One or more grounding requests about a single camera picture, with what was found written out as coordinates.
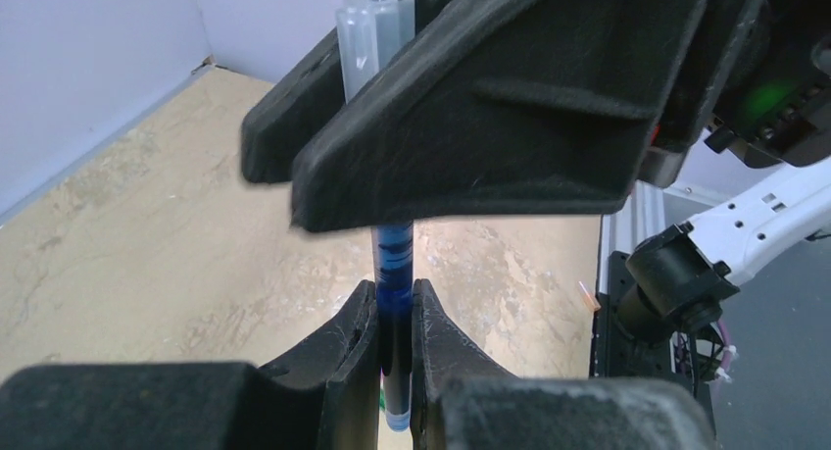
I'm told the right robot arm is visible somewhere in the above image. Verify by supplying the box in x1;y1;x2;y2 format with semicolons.
240;0;830;342

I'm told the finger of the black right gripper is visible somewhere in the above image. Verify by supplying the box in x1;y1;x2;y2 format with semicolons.
291;0;706;232
240;0;452;184

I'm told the clear pen cap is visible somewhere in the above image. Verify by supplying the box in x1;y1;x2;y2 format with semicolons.
335;0;416;101

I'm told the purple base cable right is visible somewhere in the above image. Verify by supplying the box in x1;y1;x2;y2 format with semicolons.
708;320;742;386

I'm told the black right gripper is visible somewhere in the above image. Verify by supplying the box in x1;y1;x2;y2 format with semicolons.
638;0;830;187

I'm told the blue pen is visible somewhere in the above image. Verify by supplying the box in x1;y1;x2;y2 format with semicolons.
372;223;414;432

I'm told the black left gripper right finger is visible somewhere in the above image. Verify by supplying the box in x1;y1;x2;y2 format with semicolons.
411;279;717;449

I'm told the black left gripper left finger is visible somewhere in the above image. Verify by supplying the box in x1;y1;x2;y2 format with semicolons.
1;280;379;449

